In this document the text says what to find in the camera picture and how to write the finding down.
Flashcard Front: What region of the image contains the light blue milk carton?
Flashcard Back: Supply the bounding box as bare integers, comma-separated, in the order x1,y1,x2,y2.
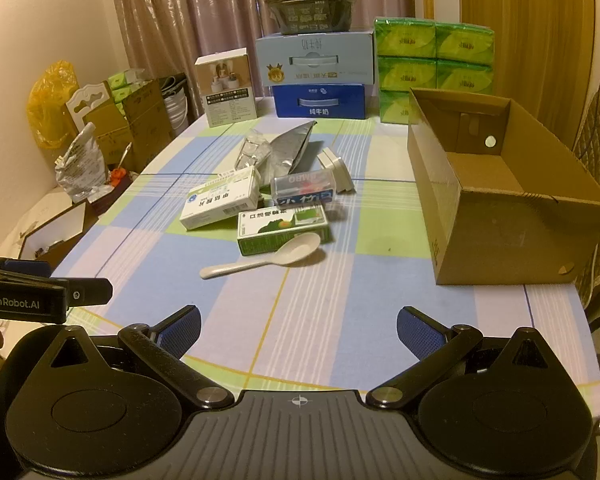
256,30,376,98

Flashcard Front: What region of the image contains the white plastic spoon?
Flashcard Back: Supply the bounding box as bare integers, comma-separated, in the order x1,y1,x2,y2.
200,232,322,280

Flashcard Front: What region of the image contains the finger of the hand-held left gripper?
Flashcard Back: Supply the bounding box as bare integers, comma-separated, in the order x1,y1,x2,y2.
0,255,54,279
62,277,114,307

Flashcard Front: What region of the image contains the plaid tablecloth covered desktop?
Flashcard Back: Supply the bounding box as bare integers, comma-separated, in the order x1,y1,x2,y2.
50,109,600,427

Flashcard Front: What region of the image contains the white plastic bag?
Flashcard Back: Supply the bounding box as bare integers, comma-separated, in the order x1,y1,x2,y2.
55,122,106,204

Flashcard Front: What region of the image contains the wooden door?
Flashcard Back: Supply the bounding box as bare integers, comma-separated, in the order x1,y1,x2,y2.
457,0,596,131

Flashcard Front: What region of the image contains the brown cardboard box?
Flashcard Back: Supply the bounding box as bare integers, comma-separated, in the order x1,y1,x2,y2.
406,87,600,287

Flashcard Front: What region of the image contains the small brown paper box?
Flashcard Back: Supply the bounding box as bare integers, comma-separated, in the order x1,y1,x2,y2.
19,200,99,266

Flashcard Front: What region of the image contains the white die-cut cardboard flap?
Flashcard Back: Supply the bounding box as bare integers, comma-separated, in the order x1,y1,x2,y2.
66,84,112,136

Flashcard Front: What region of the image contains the silver foil bag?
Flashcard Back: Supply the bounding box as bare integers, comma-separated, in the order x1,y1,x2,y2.
262,126,321,191

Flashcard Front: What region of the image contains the white and green medicine box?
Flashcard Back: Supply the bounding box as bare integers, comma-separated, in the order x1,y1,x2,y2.
180,167,260,231

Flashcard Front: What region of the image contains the stack of white buckets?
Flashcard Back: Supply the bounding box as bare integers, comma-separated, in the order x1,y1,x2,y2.
162,87,189,136

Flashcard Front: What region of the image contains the large brown storage carton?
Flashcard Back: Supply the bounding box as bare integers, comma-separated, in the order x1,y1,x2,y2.
82,77,176,171

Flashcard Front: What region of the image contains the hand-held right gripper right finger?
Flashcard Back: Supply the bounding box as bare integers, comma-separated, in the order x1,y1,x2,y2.
366,306,549,409

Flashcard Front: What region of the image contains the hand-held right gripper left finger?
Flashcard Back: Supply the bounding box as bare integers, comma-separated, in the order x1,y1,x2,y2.
49,305,235,410

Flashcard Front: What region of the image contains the white product box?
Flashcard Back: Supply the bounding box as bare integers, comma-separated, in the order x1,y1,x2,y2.
195,49,257,128

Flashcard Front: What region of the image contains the pink curtain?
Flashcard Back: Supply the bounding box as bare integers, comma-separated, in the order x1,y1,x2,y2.
105,0,416,121

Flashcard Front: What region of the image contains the white charger plug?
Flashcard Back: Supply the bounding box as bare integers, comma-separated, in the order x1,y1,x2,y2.
316,147,356,194

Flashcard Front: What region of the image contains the yellow plastic bag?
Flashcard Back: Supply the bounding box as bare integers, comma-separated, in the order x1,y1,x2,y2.
27,60,79,150

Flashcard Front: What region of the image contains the dark blue milk carton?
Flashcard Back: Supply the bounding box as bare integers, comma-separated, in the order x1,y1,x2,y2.
271,83,367,120

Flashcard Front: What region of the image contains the clear plastic box blue label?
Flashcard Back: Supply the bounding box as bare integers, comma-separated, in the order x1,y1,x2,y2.
271,170,339,209

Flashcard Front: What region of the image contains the dark red wooden box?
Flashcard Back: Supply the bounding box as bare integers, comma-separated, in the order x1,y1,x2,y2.
87,176,131,216

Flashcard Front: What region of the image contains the stack of green tissue packs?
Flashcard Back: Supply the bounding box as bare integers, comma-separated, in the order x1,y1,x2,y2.
374,16,496,125

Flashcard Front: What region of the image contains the clear blister pack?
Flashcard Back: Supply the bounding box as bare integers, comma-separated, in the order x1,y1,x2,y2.
235,129,274,171

